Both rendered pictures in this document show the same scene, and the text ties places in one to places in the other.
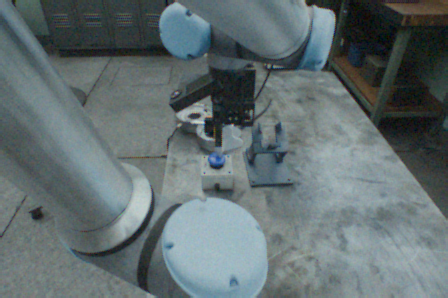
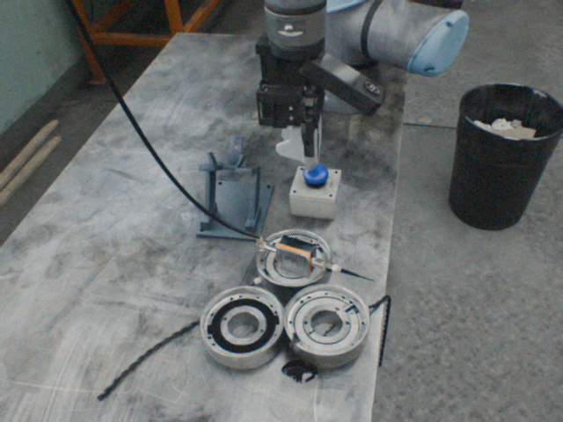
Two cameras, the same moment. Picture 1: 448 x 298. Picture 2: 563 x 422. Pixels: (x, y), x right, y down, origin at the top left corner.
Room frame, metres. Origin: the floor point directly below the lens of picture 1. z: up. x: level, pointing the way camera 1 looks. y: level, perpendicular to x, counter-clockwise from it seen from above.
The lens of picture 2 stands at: (1.16, 0.14, 1.37)
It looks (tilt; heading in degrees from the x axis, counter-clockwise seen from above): 44 degrees down; 199
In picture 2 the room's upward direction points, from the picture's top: 5 degrees counter-clockwise
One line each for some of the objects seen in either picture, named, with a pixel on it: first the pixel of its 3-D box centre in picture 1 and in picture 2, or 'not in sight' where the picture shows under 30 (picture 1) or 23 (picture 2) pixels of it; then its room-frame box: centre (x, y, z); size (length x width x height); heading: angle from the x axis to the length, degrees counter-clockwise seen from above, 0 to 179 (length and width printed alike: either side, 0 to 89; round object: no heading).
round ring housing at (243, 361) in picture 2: not in sight; (244, 328); (0.83, -0.03, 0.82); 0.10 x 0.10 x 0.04
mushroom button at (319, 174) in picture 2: (216, 164); (315, 182); (0.56, 0.01, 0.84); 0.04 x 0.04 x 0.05
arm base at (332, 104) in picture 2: not in sight; (349, 73); (0.22, 0.00, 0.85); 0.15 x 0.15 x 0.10
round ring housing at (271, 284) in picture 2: (216, 135); (294, 265); (0.71, 0.01, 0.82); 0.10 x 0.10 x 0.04
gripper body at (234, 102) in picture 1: (231, 94); (293, 80); (0.56, -0.02, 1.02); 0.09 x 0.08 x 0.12; 92
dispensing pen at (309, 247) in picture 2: (204, 124); (314, 259); (0.72, 0.04, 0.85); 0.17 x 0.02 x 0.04; 80
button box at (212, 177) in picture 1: (216, 173); (317, 189); (0.55, 0.01, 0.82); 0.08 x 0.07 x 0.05; 2
